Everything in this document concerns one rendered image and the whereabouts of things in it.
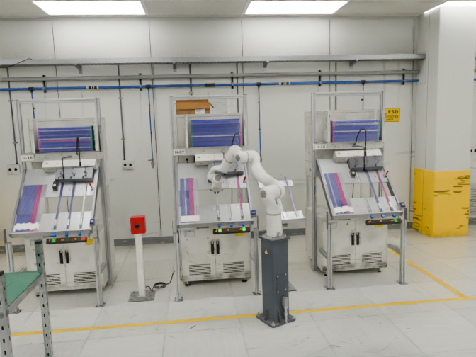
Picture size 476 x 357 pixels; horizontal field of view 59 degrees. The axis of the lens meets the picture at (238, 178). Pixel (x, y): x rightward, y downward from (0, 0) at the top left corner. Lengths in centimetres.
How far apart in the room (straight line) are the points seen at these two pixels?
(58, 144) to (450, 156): 478
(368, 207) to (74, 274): 292
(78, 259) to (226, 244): 144
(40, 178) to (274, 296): 246
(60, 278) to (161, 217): 187
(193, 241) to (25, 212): 156
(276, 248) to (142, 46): 347
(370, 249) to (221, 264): 156
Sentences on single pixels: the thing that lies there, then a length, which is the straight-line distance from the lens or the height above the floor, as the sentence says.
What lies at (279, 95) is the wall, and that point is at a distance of 584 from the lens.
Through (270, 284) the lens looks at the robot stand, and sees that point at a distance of 346.
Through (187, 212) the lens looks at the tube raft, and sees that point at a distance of 391.
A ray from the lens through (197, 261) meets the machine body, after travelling 428.
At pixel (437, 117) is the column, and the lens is 609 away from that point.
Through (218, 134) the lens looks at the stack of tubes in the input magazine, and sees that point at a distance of 421.
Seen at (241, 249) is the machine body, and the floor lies 35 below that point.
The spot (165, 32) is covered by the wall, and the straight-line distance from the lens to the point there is 583.
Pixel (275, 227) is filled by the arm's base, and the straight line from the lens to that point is 335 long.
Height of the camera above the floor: 162
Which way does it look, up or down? 8 degrees down
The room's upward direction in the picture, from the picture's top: 2 degrees counter-clockwise
